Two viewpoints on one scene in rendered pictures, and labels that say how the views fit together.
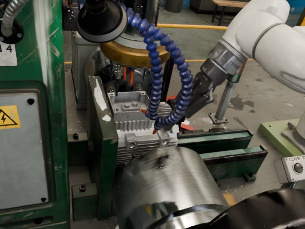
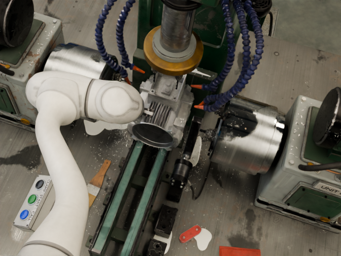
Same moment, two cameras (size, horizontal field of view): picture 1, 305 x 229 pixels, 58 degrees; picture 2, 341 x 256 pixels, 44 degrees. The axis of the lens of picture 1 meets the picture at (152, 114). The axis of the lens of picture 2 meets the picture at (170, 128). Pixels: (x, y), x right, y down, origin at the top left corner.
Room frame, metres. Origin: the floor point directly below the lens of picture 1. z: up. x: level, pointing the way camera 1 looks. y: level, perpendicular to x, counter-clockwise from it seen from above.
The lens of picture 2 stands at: (1.13, -0.61, 2.31)
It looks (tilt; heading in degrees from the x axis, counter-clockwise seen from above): 61 degrees down; 122
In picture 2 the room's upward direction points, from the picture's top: 11 degrees clockwise
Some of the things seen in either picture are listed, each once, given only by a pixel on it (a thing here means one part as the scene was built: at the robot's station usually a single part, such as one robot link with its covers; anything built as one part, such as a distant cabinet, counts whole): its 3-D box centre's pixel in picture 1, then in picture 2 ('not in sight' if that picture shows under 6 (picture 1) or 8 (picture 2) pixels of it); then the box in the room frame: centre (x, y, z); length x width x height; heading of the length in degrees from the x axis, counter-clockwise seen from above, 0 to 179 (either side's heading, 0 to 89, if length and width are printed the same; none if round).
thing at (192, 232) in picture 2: (186, 128); (190, 233); (1.02, -0.17, 0.81); 0.09 x 0.03 x 0.02; 74
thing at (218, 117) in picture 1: (230, 83); not in sight; (1.17, -0.33, 1.01); 0.08 x 0.08 x 0.42; 24
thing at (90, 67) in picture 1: (116, 75); (252, 136); (0.98, 0.17, 1.04); 0.41 x 0.25 x 0.25; 24
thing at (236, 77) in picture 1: (233, 75); not in sight; (1.17, -0.33, 1.05); 0.06 x 0.06 x 0.04
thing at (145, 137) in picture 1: (138, 133); (161, 113); (0.68, 0.03, 1.02); 0.20 x 0.19 x 0.19; 114
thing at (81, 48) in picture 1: (105, 57); (319, 166); (1.22, 0.28, 0.99); 0.35 x 0.31 x 0.37; 24
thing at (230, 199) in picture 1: (210, 201); (96, 183); (0.63, -0.26, 0.80); 0.21 x 0.05 x 0.01; 109
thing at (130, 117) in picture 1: (129, 111); (166, 89); (0.66, 0.07, 1.11); 0.12 x 0.11 x 0.07; 114
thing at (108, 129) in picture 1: (87, 148); (173, 85); (0.61, 0.18, 0.97); 0.30 x 0.11 x 0.34; 24
